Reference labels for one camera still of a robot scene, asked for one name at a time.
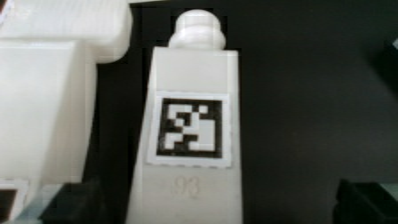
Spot white short tagged block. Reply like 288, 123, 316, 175
124, 9, 243, 224

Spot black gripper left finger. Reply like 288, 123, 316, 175
16, 177, 108, 224

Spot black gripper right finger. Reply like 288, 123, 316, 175
334, 180, 398, 224

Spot white long chair leg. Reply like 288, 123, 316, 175
0, 0, 133, 63
0, 39, 96, 224

